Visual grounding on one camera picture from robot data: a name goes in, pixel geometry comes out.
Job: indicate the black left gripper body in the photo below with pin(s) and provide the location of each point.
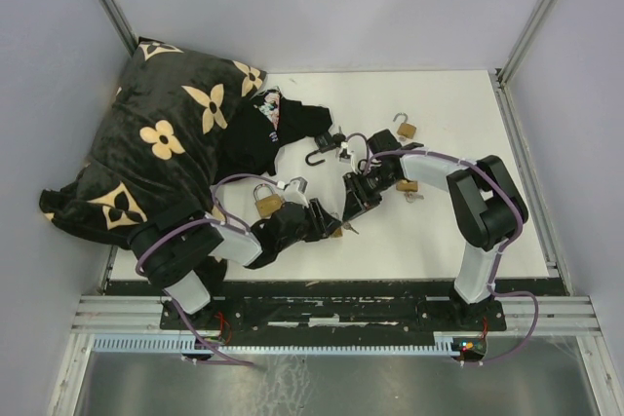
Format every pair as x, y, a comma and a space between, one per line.
309, 225

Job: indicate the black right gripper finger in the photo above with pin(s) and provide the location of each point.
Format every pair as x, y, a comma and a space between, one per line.
352, 203
367, 204

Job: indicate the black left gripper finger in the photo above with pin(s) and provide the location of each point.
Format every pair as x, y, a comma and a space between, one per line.
316, 235
323, 223

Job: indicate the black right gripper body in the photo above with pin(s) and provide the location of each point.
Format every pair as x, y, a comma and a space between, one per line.
372, 183

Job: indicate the small padlock key bunch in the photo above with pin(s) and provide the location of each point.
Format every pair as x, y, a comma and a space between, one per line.
348, 227

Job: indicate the medium brass padlock long shackle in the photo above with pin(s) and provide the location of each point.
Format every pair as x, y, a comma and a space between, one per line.
406, 186

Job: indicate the large brass padlock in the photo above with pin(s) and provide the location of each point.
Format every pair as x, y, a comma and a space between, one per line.
266, 200

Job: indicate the small brass padlock long shackle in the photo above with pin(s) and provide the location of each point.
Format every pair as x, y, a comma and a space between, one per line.
338, 233

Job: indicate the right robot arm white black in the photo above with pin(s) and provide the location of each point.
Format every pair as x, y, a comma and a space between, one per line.
488, 209

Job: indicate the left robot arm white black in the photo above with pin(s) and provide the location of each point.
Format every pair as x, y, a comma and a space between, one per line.
170, 248

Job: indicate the black padlock with keys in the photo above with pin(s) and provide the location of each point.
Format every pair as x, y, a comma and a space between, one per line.
325, 142

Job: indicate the brass padlock far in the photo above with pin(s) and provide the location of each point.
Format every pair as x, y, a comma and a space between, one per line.
405, 130

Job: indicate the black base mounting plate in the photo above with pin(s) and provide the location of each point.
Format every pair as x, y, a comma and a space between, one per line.
416, 307

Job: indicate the black printed garment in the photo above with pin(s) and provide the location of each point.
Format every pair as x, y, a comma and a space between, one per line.
258, 131

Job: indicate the black floral pillow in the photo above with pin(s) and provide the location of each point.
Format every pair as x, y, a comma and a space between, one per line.
157, 144

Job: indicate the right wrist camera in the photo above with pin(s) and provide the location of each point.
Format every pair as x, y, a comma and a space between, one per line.
347, 155

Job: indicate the right aluminium corner post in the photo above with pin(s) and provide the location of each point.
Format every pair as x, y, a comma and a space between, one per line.
536, 20

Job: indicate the light blue cable duct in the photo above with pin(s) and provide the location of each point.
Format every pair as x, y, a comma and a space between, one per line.
293, 341

